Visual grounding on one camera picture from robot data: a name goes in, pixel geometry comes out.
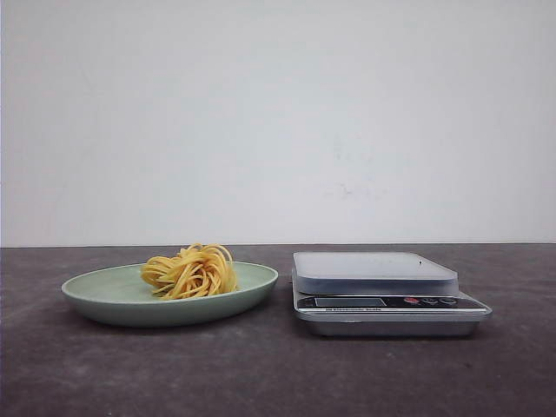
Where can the yellow vermicelli noodle bundle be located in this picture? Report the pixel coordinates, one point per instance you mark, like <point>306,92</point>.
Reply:
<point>193,272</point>

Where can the silver digital kitchen scale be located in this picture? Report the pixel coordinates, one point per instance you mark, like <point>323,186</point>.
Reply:
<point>381,294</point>

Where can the light green round plate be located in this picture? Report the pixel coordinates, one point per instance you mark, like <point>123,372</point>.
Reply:
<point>118,296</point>

